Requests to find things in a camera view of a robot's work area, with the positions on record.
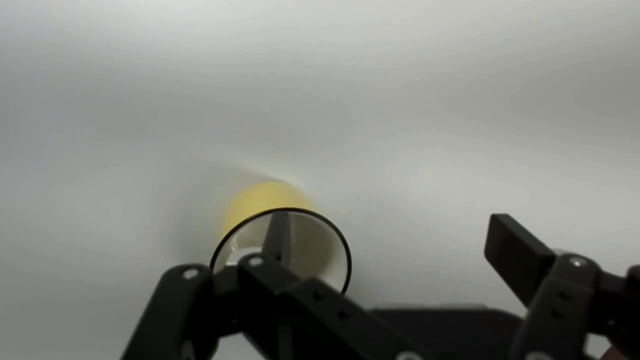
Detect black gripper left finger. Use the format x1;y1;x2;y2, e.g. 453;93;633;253
119;211;428;360

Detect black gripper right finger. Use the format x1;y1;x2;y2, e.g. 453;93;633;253
482;213;640;360

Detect yellow enamel mug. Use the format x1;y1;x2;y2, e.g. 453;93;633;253
209;179;354;297

